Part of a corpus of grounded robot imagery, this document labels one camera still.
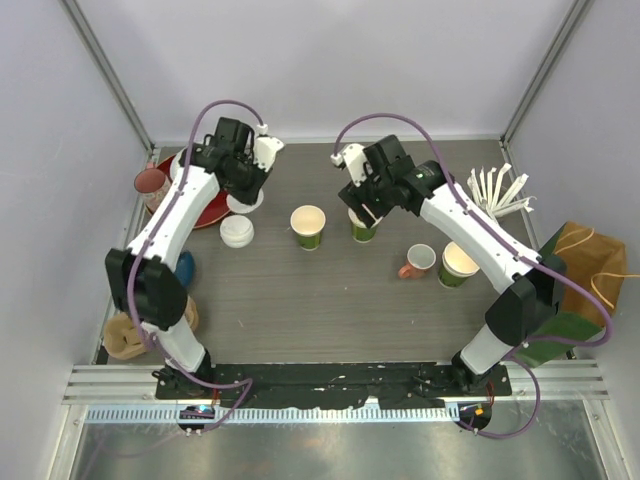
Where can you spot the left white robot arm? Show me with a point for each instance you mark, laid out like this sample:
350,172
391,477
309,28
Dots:
236,159

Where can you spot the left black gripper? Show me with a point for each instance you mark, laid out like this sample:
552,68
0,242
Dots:
250,196

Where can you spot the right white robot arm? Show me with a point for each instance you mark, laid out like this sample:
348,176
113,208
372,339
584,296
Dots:
383,176

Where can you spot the pink floral mug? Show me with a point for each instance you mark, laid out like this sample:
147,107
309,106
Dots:
153,185

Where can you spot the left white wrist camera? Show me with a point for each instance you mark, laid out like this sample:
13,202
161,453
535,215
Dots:
265,151

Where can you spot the white slotted cable duct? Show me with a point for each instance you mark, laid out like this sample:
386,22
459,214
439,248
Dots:
165,414

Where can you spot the cup of wrapped straws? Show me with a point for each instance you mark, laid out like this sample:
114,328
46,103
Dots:
494,197

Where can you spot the white plastic lid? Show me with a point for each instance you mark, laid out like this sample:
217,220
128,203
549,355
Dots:
238,207
236,231

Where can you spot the green paper cup stack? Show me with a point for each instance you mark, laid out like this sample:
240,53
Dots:
456,266

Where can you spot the green paper bag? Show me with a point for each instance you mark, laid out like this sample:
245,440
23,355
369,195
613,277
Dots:
578,320

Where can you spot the brown paper bag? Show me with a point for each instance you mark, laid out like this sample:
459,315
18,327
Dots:
595,262

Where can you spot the red round plate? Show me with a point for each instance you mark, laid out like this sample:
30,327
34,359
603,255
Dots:
214,212

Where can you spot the small pink espresso cup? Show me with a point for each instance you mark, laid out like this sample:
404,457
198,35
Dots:
420,259

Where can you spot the cardboard cup carrier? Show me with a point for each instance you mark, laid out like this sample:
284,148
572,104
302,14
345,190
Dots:
121,338

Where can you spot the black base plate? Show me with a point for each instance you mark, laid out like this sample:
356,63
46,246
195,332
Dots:
332,386

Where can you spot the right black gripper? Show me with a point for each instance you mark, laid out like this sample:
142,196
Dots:
357,196

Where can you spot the blue leaf-shaped dish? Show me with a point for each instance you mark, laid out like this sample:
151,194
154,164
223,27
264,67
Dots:
185,269

